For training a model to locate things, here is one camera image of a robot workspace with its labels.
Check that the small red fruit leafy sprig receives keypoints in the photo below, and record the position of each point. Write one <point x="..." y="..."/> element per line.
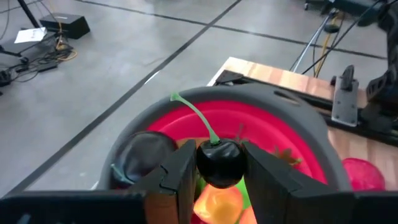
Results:
<point x="286" y="156"/>

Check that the black floor stand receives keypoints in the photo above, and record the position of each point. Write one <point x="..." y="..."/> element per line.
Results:
<point x="28" y="12"/>

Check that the red colander grey rim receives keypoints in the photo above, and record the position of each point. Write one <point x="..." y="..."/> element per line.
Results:
<point x="248" y="93"/>

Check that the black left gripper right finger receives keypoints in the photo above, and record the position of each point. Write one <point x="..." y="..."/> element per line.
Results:
<point x="311" y="207"/>

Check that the black equipment box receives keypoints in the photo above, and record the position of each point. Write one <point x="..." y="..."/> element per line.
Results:
<point x="65" y="25"/>

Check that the black power adapter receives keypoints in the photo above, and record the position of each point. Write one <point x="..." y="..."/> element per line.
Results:
<point x="46" y="67"/>

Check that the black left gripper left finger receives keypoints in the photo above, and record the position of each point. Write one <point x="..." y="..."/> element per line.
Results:
<point x="93" y="207"/>

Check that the yellow orange cherry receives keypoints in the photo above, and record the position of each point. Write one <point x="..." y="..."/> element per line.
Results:
<point x="217" y="205"/>

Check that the green apple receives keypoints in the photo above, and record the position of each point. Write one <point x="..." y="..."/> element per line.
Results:
<point x="242" y="190"/>

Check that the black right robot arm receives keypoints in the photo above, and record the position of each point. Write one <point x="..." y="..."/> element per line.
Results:
<point x="388" y="93"/>

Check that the dark purple plum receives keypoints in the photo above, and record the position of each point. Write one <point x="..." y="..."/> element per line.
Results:
<point x="220" y="163"/>

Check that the white paper sheet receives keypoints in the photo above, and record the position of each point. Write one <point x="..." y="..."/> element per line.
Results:
<point x="31" y="35"/>

